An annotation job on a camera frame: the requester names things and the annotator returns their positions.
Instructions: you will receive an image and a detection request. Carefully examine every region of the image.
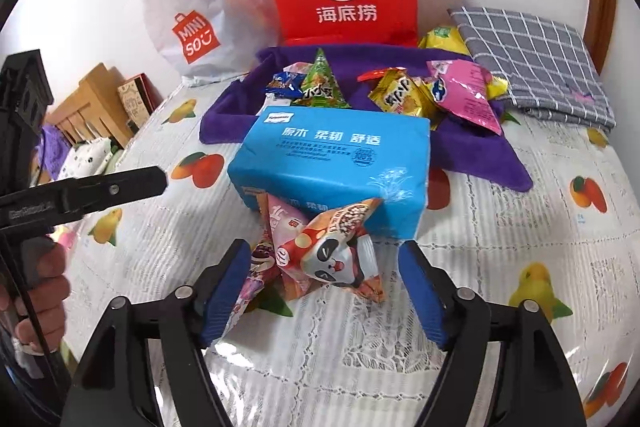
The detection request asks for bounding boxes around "green triangular snack bag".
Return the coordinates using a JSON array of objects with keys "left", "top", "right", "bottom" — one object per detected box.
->
[{"left": 292, "top": 49, "right": 350, "bottom": 108}]

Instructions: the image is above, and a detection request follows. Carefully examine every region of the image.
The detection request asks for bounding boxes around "yellow green snack bag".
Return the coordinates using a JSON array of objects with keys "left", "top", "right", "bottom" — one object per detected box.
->
[{"left": 418, "top": 26, "right": 471, "bottom": 56}]

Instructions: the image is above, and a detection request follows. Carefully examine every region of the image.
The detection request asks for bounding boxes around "person's left hand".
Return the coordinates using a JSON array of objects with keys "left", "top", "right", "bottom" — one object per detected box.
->
[{"left": 0, "top": 243, "right": 70, "bottom": 353}]

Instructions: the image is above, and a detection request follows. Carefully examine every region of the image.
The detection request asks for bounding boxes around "purple plush item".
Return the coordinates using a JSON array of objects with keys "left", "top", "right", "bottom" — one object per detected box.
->
[{"left": 36, "top": 124, "right": 72, "bottom": 180}]

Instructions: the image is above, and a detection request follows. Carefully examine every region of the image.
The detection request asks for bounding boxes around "pink peach candy packet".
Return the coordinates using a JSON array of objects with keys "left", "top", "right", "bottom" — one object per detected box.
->
[{"left": 283, "top": 62, "right": 312, "bottom": 75}]

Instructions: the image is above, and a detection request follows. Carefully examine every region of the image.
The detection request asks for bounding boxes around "blue tissue pack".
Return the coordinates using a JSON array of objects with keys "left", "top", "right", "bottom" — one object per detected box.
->
[{"left": 228, "top": 106, "right": 431, "bottom": 239}]

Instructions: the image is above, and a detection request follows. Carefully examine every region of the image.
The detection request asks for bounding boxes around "yellow snack packet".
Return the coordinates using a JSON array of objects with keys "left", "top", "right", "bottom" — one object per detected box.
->
[{"left": 368, "top": 68, "right": 444, "bottom": 131}]

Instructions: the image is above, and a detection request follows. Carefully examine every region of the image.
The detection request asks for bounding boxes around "blue snack packet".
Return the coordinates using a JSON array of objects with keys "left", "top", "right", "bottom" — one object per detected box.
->
[{"left": 265, "top": 70, "right": 306, "bottom": 100}]

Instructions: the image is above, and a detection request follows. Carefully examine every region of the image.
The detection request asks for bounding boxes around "grey checked folded cloth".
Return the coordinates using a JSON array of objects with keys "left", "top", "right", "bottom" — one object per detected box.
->
[{"left": 448, "top": 6, "right": 616, "bottom": 132}]

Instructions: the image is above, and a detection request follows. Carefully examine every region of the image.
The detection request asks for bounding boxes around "pink floral snack packet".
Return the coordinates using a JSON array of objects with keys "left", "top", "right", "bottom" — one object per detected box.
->
[{"left": 222, "top": 231, "right": 280, "bottom": 335}]

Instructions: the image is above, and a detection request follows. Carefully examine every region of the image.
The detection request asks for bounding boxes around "white Miniso plastic bag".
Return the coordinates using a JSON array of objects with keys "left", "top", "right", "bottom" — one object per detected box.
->
[{"left": 141, "top": 0, "right": 280, "bottom": 87}]

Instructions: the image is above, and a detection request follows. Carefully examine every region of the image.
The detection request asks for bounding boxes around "panda triangular snack bag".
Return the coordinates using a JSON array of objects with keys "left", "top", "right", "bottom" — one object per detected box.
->
[{"left": 257, "top": 193, "right": 385, "bottom": 303}]

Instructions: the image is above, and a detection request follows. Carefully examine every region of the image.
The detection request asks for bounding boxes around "white spotted plush toy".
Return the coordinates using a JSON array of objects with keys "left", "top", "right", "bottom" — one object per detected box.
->
[{"left": 58, "top": 138, "right": 118, "bottom": 181}]

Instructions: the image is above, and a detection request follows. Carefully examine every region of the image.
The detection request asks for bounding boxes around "pink snack bag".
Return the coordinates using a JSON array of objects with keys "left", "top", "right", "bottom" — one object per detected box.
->
[{"left": 426, "top": 60, "right": 502, "bottom": 135}]

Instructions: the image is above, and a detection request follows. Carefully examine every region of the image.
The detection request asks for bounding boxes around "brown wooden door frame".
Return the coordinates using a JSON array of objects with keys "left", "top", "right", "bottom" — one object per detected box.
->
[{"left": 584, "top": 0, "right": 617, "bottom": 72}]

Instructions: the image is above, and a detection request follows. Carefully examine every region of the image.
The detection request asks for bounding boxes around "purple towel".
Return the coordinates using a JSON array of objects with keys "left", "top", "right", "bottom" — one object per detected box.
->
[{"left": 198, "top": 43, "right": 535, "bottom": 193}]

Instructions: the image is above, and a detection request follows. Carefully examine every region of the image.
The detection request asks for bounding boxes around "brown patterned box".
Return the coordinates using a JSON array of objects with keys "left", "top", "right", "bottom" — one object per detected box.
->
[{"left": 117, "top": 74, "right": 162, "bottom": 129}]

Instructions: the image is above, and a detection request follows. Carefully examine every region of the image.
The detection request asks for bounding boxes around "fruit print tablecloth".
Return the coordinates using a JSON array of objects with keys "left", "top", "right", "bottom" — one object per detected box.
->
[{"left": 62, "top": 78, "right": 637, "bottom": 427}]

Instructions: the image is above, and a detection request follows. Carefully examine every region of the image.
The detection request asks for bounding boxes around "wooden chair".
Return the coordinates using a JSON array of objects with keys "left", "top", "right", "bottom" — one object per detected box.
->
[{"left": 46, "top": 63, "right": 134, "bottom": 148}]

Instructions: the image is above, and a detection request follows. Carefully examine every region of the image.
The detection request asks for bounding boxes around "red gold snack packet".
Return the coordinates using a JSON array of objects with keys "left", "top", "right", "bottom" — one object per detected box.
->
[{"left": 357, "top": 67, "right": 395, "bottom": 82}]

